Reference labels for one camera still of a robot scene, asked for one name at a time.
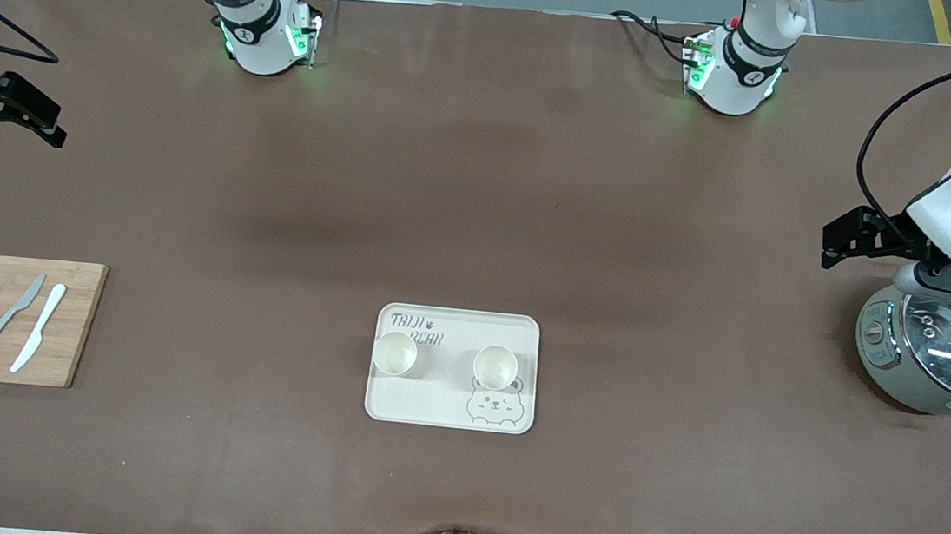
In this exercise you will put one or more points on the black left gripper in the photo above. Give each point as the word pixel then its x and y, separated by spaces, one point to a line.
pixel 899 235

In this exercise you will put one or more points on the white plastic cup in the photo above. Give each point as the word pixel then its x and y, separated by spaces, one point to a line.
pixel 395 353
pixel 495 367

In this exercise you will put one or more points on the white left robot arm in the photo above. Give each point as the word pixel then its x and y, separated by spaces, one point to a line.
pixel 742 83

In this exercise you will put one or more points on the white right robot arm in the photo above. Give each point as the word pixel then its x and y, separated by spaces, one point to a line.
pixel 257 41

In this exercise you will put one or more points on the white bear print tray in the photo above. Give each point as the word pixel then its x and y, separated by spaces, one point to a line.
pixel 444 408

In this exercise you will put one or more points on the silver electric cooker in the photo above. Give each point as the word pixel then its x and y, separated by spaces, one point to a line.
pixel 909 387

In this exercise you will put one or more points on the grey plastic knife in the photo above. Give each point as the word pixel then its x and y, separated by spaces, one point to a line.
pixel 8 314

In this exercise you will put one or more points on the white plastic knife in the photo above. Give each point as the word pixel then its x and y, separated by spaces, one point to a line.
pixel 42 323

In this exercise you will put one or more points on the wooden cutting board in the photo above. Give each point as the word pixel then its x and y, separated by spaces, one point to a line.
pixel 76 333

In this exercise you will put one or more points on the brown table cover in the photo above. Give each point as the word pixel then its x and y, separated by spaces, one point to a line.
pixel 485 172

